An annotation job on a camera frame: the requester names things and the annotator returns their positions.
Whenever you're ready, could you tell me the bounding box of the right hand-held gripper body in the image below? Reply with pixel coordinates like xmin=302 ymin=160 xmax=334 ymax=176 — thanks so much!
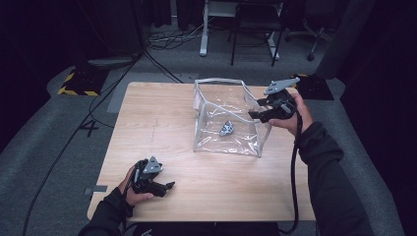
xmin=262 ymin=77 xmax=301 ymax=124

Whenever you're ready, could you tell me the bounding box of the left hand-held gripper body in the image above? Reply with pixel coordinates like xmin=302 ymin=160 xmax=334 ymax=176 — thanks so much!
xmin=131 ymin=155 xmax=166 ymax=198

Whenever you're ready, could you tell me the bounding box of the small toy car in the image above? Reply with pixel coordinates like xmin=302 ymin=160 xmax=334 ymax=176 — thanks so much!
xmin=218 ymin=120 xmax=235 ymax=137

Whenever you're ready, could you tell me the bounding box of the clear plastic bag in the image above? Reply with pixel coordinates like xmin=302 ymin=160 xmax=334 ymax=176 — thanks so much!
xmin=192 ymin=78 xmax=273 ymax=158

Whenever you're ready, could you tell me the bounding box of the person's left hand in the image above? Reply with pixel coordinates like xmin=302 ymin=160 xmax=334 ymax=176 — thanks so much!
xmin=117 ymin=165 xmax=154 ymax=207

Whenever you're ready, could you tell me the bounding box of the person's right hand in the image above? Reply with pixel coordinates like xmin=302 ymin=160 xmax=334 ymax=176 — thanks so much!
xmin=268 ymin=92 xmax=314 ymax=137

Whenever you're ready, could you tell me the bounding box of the hazard-striped black base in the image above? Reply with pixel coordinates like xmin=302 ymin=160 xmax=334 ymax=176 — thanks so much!
xmin=289 ymin=73 xmax=334 ymax=100
xmin=57 ymin=67 xmax=109 ymax=97

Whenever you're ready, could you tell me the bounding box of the grey tape strip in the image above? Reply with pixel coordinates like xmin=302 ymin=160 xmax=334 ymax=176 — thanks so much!
xmin=84 ymin=185 xmax=108 ymax=196

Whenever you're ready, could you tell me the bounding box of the person's dark torso clothing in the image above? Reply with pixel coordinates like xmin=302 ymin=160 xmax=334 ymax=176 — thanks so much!
xmin=134 ymin=221 xmax=279 ymax=236

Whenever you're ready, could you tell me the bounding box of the black metal chair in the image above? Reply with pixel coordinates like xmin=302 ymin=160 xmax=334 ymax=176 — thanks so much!
xmin=228 ymin=0 xmax=284 ymax=67

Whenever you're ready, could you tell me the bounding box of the office swivel chair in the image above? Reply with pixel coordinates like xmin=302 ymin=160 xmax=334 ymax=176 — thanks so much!
xmin=284 ymin=0 xmax=338 ymax=62

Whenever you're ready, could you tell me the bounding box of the grey curtain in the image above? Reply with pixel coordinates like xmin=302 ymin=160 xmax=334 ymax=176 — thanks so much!
xmin=316 ymin=0 xmax=377 ymax=80

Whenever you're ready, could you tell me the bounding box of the round stand base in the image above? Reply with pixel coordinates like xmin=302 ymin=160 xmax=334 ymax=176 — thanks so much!
xmin=87 ymin=56 xmax=139 ymax=70

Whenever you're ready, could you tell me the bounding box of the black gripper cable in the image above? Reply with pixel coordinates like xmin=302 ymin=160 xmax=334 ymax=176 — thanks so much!
xmin=279 ymin=104 xmax=304 ymax=235

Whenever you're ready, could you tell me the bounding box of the thick black floor cable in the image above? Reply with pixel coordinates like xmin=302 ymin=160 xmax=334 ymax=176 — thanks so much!
xmin=22 ymin=52 xmax=146 ymax=236

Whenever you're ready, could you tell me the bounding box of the white desk frame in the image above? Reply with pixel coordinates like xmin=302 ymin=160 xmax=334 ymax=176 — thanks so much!
xmin=200 ymin=0 xmax=283 ymax=61

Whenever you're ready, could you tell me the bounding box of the thin black floor cable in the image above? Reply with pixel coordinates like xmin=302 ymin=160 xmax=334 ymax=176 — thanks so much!
xmin=143 ymin=48 xmax=185 ymax=85

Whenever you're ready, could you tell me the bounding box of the bundle of floor cables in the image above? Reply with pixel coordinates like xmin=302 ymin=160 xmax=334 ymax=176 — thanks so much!
xmin=147 ymin=23 xmax=205 ymax=51

